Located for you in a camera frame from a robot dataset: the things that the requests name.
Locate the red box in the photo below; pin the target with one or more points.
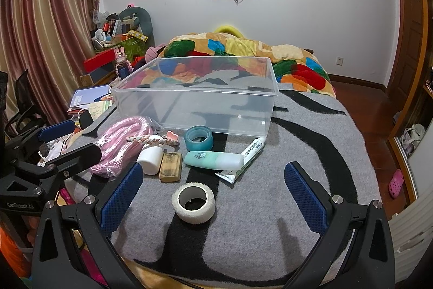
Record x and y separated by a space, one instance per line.
99 60

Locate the pink plush hat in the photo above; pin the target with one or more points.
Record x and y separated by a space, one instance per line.
152 52

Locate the black office chair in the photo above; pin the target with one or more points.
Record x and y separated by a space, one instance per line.
23 99

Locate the tan soap bar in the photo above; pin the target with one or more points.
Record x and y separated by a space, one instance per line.
171 167

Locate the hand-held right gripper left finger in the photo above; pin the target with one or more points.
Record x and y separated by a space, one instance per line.
121 197

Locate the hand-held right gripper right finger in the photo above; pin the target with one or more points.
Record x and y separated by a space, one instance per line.
306 201

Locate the light blue notebook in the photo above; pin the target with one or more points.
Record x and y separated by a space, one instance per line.
89 96

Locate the white ointment tube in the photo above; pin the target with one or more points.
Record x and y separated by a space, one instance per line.
252 148

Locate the grey plush cushion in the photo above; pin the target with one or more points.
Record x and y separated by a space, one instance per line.
143 18

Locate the pink slipper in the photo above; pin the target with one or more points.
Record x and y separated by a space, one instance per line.
395 184

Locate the small white bottle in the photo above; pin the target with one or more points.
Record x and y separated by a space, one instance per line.
149 158

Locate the pink rabbit toy figure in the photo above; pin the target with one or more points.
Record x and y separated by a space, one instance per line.
121 64

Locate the colourful patterned quilt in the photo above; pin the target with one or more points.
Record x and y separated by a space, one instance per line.
304 72

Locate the brown wooden door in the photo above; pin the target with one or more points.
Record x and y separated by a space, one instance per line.
411 31

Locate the pink white braided hair band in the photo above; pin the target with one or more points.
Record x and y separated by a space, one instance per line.
149 139

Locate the clear plastic storage box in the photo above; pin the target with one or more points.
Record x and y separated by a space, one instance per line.
203 106

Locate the white wall socket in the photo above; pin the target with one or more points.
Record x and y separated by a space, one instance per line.
339 60

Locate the blue tape roll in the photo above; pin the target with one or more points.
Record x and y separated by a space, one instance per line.
190 143

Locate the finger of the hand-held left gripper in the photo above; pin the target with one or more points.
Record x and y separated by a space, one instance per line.
77 158
55 131

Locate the striped pink curtain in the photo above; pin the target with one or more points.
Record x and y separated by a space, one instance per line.
50 21

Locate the grey black striped rug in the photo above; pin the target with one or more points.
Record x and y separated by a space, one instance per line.
270 241

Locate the green box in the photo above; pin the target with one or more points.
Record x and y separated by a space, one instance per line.
130 44

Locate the teal cream tube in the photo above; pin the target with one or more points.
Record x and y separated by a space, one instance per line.
203 159

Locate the white tape roll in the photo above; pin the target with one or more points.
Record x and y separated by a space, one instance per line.
203 211

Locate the yellow pillow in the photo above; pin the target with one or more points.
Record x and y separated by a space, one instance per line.
228 29

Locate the white bag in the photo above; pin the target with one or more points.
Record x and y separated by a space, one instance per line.
413 136

